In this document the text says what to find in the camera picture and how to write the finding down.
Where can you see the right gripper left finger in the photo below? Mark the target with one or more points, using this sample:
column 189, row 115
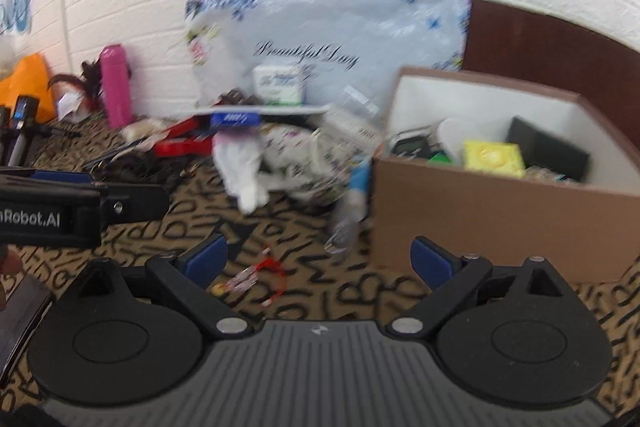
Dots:
column 181, row 282

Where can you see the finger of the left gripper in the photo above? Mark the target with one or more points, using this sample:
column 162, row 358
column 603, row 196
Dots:
column 131, row 203
column 62, row 177

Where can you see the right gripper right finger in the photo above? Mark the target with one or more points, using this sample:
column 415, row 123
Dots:
column 452, row 280

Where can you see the green small box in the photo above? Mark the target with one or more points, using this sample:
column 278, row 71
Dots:
column 442, row 158

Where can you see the white cotton glove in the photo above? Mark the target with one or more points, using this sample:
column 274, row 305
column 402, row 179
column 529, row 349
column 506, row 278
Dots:
column 237, row 156

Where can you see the floral drawstring pouch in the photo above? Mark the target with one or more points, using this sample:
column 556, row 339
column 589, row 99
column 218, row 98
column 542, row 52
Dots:
column 311, row 167

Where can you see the blue medicine box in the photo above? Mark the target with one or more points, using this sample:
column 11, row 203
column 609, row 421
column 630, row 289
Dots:
column 234, row 119

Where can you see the white serrated knife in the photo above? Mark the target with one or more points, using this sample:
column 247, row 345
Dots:
column 264, row 110

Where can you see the person left hand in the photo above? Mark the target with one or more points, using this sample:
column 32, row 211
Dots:
column 11, row 264

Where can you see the red tassel charm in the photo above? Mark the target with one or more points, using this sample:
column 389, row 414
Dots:
column 247, row 279

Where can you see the black tripod device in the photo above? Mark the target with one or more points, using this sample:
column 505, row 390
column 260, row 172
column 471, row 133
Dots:
column 20, row 131

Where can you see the white crumpled paper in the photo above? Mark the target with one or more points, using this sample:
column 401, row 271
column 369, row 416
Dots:
column 73, row 108

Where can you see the bag of cotton swabs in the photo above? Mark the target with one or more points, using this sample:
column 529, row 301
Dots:
column 142, row 129

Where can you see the letter-patterned brown tablecloth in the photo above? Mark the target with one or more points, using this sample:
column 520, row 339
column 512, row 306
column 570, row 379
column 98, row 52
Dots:
column 317, row 289

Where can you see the dark red feather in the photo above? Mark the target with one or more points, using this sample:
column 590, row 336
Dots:
column 88, row 84

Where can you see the orange bag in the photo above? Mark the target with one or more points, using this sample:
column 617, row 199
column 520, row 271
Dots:
column 30, row 77

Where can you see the red folder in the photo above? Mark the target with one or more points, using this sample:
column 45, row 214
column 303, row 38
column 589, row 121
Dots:
column 186, row 129

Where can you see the brown cardboard box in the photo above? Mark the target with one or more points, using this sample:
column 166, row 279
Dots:
column 588, row 230

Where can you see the blue white tube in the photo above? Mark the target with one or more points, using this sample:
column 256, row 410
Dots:
column 355, row 200

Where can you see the yellow box inside carton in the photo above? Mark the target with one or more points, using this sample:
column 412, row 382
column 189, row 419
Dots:
column 501, row 159

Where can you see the pink thermos bottle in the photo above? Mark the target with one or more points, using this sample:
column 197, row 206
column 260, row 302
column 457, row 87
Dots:
column 115, row 86

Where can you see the black box inside carton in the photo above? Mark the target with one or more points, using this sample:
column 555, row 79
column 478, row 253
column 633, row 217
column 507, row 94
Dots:
column 545, row 150

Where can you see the white labelled small box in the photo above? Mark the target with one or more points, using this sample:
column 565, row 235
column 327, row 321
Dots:
column 279, row 85

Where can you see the dark brown wooden board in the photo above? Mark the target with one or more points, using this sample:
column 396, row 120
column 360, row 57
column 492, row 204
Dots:
column 507, row 41

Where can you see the floral plastic packaging bag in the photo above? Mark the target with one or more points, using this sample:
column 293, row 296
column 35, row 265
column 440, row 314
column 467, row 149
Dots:
column 346, row 52

